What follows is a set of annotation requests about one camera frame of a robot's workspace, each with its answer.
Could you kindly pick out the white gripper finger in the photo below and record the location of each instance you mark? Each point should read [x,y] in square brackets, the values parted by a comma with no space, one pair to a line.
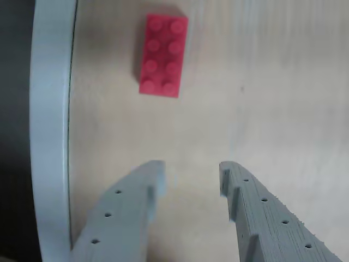
[120,218]
[267,226]

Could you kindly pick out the red lego block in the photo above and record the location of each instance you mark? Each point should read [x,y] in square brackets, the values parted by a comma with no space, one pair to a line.
[163,57]

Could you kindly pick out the white table rim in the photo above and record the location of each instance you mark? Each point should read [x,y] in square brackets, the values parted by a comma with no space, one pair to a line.
[49,122]

